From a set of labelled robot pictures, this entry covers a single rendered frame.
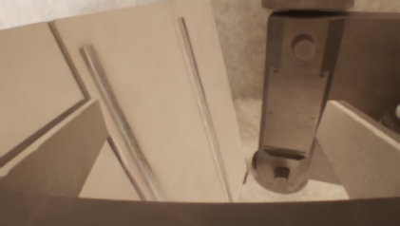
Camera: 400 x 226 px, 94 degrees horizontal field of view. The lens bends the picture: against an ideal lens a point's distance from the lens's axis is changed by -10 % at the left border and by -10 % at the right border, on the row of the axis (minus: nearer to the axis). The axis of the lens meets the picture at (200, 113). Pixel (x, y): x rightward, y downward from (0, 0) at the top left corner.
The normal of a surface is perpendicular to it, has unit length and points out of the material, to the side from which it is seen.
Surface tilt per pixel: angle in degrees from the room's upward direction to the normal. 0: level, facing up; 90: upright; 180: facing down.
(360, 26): 0
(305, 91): 0
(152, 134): 90
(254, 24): 0
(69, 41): 90
